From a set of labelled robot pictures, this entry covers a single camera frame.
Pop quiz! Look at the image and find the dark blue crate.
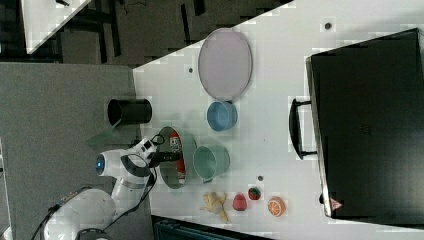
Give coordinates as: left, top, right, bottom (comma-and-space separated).
152, 215, 271, 240

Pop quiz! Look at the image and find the white side table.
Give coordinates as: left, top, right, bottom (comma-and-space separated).
20, 0, 92, 54

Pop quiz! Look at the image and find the red ketchup bottle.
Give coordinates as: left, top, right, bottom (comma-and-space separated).
169, 131, 186, 184

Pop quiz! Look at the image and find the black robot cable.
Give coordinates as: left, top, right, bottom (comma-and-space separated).
31, 133, 166, 240

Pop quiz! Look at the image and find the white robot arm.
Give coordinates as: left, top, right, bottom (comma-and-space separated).
34, 138, 183, 240

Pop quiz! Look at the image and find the blue bowl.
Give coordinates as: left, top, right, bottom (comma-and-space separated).
207, 102, 238, 132

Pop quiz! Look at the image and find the round lilac plate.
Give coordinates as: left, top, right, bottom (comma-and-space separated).
198, 28, 253, 101

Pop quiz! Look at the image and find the green slotted spatula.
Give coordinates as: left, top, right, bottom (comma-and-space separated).
86, 121, 120, 146

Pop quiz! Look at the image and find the black toaster oven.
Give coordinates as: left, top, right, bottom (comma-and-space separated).
305, 28, 424, 229

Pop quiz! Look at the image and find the orange slice toy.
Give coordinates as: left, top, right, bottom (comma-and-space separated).
267, 196, 286, 217

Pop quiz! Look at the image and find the red toy strawberry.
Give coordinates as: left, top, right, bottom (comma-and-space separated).
232, 194, 247, 211

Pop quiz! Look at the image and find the green oval strainer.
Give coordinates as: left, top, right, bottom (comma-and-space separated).
159, 126, 197, 190

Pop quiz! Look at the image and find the teal green cup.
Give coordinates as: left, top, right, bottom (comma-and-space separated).
193, 144, 230, 183

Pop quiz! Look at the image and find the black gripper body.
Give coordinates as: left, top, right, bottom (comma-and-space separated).
149, 152, 183, 167

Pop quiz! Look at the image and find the small red green fruit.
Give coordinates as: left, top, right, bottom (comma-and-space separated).
248, 187, 261, 200

